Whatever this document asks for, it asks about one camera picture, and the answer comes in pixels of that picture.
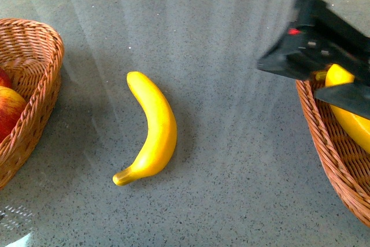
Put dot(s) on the yellow banana brown tip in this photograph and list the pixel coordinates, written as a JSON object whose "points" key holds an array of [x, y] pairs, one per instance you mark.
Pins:
{"points": [[355, 126]]}

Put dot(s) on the brown wicker basket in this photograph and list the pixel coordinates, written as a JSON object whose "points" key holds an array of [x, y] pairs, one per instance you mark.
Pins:
{"points": [[32, 54], [345, 163]]}

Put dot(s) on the yellow banana green stem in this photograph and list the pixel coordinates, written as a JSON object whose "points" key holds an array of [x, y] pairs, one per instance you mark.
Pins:
{"points": [[161, 139]]}

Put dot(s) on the right brown wicker basket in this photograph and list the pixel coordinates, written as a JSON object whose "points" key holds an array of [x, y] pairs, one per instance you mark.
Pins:
{"points": [[345, 163]]}

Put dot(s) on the red yellow apple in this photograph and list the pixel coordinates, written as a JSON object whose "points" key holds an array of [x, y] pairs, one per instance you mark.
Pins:
{"points": [[12, 106]]}

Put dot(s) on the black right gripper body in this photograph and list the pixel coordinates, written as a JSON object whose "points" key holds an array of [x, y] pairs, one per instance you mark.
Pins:
{"points": [[325, 38]]}

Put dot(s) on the left brown wicker basket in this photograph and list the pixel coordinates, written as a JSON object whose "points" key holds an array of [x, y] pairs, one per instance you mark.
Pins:
{"points": [[32, 54]]}

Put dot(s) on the dark red apple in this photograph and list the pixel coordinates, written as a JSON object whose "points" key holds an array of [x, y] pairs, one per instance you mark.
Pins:
{"points": [[5, 80]]}

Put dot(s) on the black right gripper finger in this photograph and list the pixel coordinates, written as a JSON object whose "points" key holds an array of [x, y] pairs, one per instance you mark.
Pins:
{"points": [[291, 64], [352, 97]]}

